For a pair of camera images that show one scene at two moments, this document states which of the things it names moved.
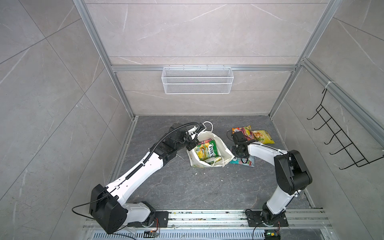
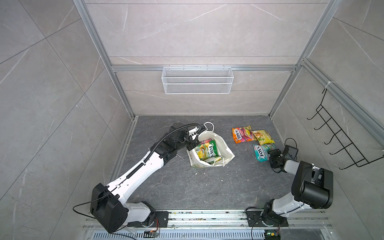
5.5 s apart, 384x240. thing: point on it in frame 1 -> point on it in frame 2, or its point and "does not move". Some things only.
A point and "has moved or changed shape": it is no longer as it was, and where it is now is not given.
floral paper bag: (223, 151) does not move
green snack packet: (249, 161) has moved or changed shape
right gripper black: (233, 150) -> (273, 152)
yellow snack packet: (262, 136) does not move
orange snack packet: (246, 130) does not move
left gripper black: (192, 144) does not move
